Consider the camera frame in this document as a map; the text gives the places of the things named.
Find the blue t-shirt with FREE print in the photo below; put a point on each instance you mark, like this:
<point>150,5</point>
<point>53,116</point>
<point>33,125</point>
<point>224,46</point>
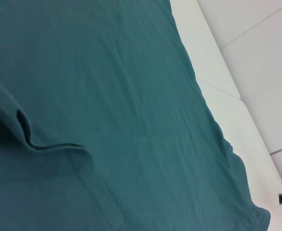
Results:
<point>107,108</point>

